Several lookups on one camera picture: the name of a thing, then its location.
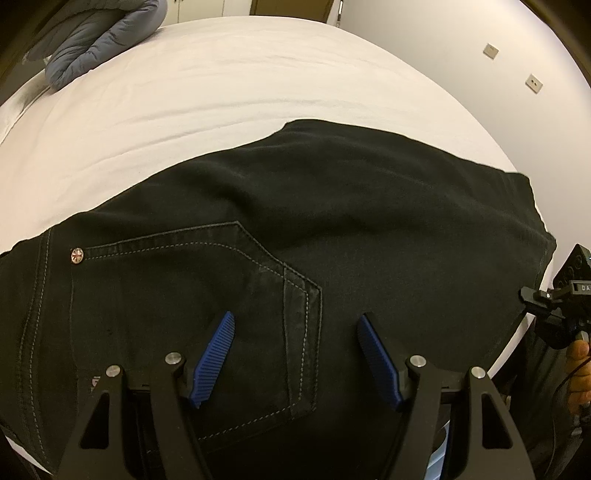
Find black denim pants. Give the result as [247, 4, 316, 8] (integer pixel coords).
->
[1, 120, 556, 479]

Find person's right hand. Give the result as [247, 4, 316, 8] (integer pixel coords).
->
[565, 340, 591, 415]

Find blue plastic storage bin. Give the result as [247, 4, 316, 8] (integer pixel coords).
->
[425, 422, 450, 480]

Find white bed sheet mattress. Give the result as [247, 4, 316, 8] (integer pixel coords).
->
[0, 15, 541, 476]

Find brown wooden door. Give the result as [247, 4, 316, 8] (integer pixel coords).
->
[249, 0, 334, 23]

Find blue folded quilted duvet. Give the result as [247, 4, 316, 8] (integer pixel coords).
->
[24, 0, 167, 91]

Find lower wall socket plate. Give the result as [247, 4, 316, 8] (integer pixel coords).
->
[525, 74, 543, 94]

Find wall socket plate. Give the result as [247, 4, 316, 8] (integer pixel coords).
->
[525, 74, 543, 94]
[483, 44, 499, 60]

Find upper wall socket plate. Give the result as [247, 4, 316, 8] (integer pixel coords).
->
[483, 44, 499, 60]

